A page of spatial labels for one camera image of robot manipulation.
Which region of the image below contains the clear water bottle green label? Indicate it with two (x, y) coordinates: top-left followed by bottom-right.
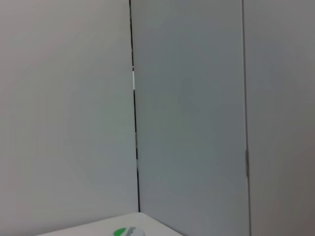
(113, 226), (146, 236)

